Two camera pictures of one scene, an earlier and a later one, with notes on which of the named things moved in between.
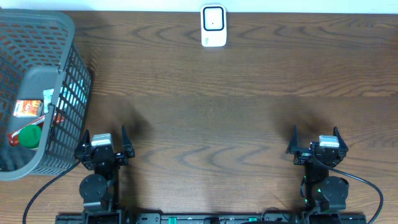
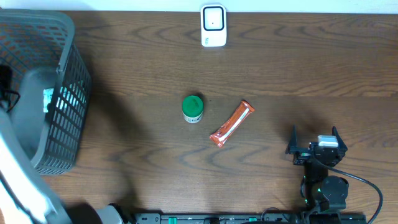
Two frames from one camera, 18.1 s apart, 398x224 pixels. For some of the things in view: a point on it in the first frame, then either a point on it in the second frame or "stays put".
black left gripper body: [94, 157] → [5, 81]
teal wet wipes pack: [48, 95] stays put
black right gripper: [303, 154] stays put
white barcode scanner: [213, 25] stays put
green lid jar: [30, 136] → [192, 109]
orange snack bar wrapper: [13, 136] → [232, 124]
